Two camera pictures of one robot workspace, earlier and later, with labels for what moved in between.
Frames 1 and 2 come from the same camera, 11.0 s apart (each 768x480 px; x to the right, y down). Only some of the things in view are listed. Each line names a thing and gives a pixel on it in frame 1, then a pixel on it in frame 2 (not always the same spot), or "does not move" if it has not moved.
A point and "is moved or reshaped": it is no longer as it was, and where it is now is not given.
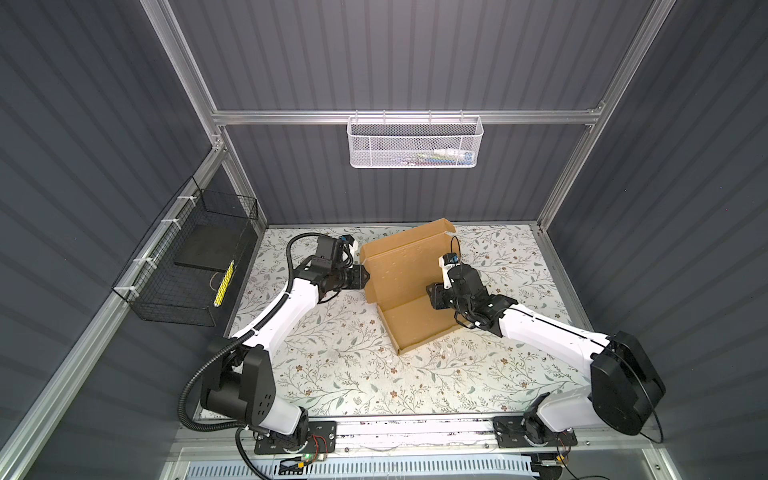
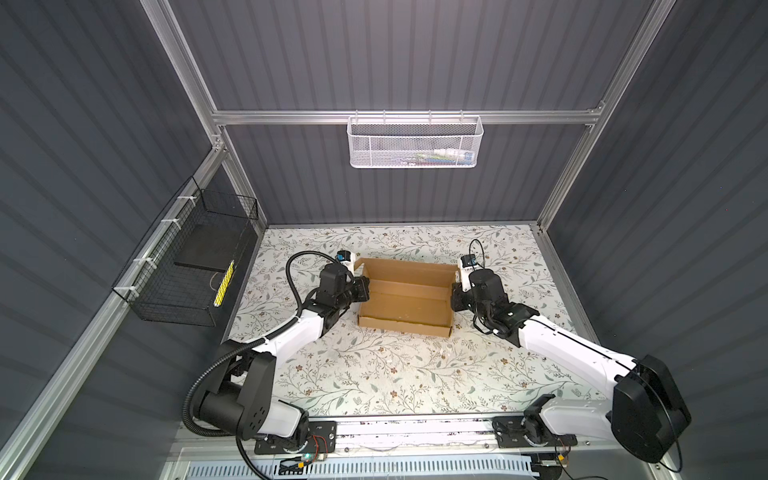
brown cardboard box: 402,266 is moved or reshaped
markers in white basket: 439,157 does not move
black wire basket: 177,274 does not move
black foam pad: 212,246 does not move
